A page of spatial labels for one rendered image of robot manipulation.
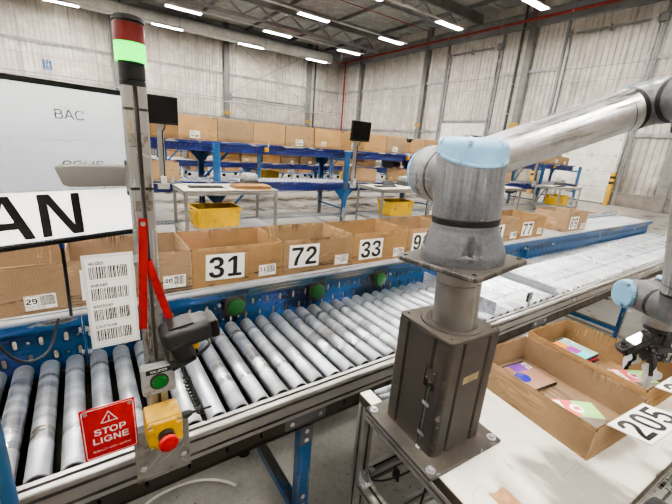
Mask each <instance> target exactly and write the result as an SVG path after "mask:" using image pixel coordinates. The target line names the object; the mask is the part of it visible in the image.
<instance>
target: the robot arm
mask: <svg viewBox="0 0 672 504"><path fill-rule="evenodd" d="M666 123H670V124H671V130H670V134H672V76H668V77H663V78H658V79H653V80H643V81H639V82H636V83H633V84H631V85H629V86H627V87H625V88H624V89H622V90H620V91H618V92H617V93H614V94H611V95H608V96H605V97H602V98H599V99H596V100H593V101H590V102H587V103H584V104H581V105H578V106H575V107H572V108H569V109H566V110H564V111H561V112H558V113H555V114H552V115H549V116H546V117H543V118H540V119H537V120H534V121H531V122H528V123H525V124H522V125H519V126H516V127H513V128H510V129H507V130H504V131H501V132H498V133H495V134H492V135H490V136H487V137H472V136H470V135H467V136H463V137H442V138H440V139H439V141H438V145H429V146H426V147H423V148H422V149H420V150H418V151H417V152H416V153H415V154H414V155H413V156H412V158H411V159H410V161H409V163H408V167H407V181H408V184H409V186H410V188H411V189H412V190H413V191H414V192H415V193H416V194H417V195H418V196H419V197H421V198H423V199H426V200H429V201H431V202H433V206H432V219H431V225H430V227H429V229H428V231H427V233H426V236H425V238H424V240H423V242H422V244H421V250H420V255H421V257H422V258H423V259H425V260H427V261H429V262H431V263H434V264H437V265H441V266H445V267H451V268H458V269H470V270H483V269H493V268H497V267H500V266H502V265H503V264H504V263H505V257H506V251H505V247H504V244H503V240H502V236H501V232H500V222H501V214H502V207H503V199H504V192H505V184H506V177H507V173H508V172H511V171H514V170H517V169H520V168H523V167H526V166H529V165H532V164H535V163H538V162H540V161H543V160H546V159H549V158H552V157H555V156H558V155H561V154H564V153H567V152H570V151H573V150H576V149H579V148H582V147H585V146H588V145H591V144H594V143H597V142H599V141H602V140H605V139H608V138H611V137H614V136H617V135H620V134H623V133H626V132H632V131H635V130H638V129H641V128H644V127H647V126H650V125H655V124H666ZM654 279H655V280H637V279H621V280H618V281H617V282H616V283H615V284H614V285H613V287H612V291H611V296H612V299H613V301H614V303H615V304H616V305H618V306H619V307H623V308H633V309H635V310H637V311H639V312H641V313H643V315H642V318H641V321H642V323H643V328H645V329H646V330H648V331H646V330H642V331H640V332H638V333H636V334H634V335H632V336H630V337H628V338H625V339H623V340H621V341H619V342H617V343H615V344H614V345H615V348H616V350H617V351H618V352H620V353H621V354H623V365H622V369H624V370H628V368H629V366H631V365H633V364H638V363H640V362H641V361H646V363H644V364H642V371H643V373H642V375H641V377H642V380H641V385H642V387H643V388H645V389H646V388H647V387H648V386H649V385H650V383H651V381H655V380H660V379H662V373H660V372H659V371H657V362H662V361H663V363H670V362H671V359H672V354H671V357H670V359H669V360H666V359H667V357H668V356H667V355H668V353H672V347H671V344H672V193H671V202H670V211H669V220H668V229H667V238H666V247H665V256H664V265H663V274H662V275H657V276H656V277H655V278H654ZM668 348H670V349H668ZM665 353H666V355H665ZM639 357H640V358H641V359H640V358H639ZM663 359H664V360H663Z"/></svg>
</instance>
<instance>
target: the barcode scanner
mask: <svg viewBox="0 0 672 504"><path fill-rule="evenodd" d="M158 333H159V337H160V340H161V343H162V346H163V348H164V350H166V351H167V352H171V354H172V356H173V358H174V360H175V362H171V363H169V364H170V367H171V370H173V371H176V370H178V369H180V368H181V367H183V366H185V365H187V364H189V363H191V362H193V361H194V360H196V359H197V356H196V355H195V354H196V351H195V349H196V348H198V347H199V346H200V343H199V342H201V341H204V340H207V339H209V338H211V337H216V336H219V335H220V326H219V320H218V319H217V318H216V316H215V315H214V313H213V312H212V311H211V310H206V311H204V312H203V311H198V312H195V313H192V314H188V313H186V314H182V315H179V316H176V317H173V318H169V319H166V320H165V322H163V323H161V324H160V325H159V327H158Z"/></svg>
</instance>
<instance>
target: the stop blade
mask: <svg viewBox="0 0 672 504"><path fill-rule="evenodd" d="M423 284H426V285H428V286H430V287H432V288H434V289H435V284H436V276H434V275H431V274H429V273H427V272H424V277H423ZM496 305H497V302H495V301H492V300H490V299H488V298H485V297H483V296H481V295H480V303H479V309H480V310H482V311H484V312H486V313H488V314H491V315H493V316H494V314H495V310H496Z"/></svg>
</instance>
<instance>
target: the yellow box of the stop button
mask: <svg viewBox="0 0 672 504"><path fill-rule="evenodd" d="M211 407H212V406H211V405H209V406H205V407H202V408H199V409H196V410H193V411H192V410H191V409H188V410H184V411H182V412H181V411H180V408H179V405H178V402H177V400H176V399H175V398H173V399H170V400H166V401H163V402H160V403H157V404H153V405H150V406H147V407H144V408H143V420H144V430H145V436H146V440H147V445H148V447H149V451H151V452H152V451H154V450H155V451H157V450H159V447H158V445H159V442H160V440H161V439H162V438H163V437H164V436H166V435H168V434H175V435H176V436H177V437H178V439H179V441H182V439H183V423H182V420H183V419H186V418H189V417H190V416H192V415H193V413H195V412H198V411H201V410H204V409H208V408H211ZM179 441H178V442H179Z"/></svg>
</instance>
